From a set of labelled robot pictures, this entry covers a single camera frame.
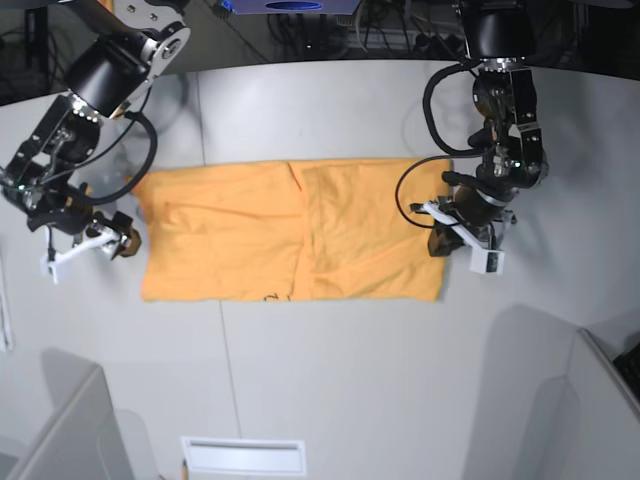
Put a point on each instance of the grey partition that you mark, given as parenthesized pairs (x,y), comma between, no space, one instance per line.
(81,439)
(608,440)

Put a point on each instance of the black keyboard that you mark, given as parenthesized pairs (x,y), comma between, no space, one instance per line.
(628,366)

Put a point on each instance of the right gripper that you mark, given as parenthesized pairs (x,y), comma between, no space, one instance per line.
(70,216)

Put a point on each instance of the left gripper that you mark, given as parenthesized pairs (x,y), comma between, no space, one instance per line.
(476,204)

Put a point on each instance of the pencil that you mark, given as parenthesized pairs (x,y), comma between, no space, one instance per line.
(184,471)

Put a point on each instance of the grey partition left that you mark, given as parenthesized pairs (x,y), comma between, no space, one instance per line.
(81,439)

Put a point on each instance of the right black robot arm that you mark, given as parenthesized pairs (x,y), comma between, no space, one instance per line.
(136,41)

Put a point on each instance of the blue logo box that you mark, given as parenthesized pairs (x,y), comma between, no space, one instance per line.
(255,7)

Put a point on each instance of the orange yellow T-shirt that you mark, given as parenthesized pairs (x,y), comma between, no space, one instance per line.
(330,229)

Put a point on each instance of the grey partition right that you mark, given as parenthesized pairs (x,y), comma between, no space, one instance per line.
(608,440)

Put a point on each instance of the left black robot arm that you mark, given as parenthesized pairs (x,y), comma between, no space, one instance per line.
(499,38)

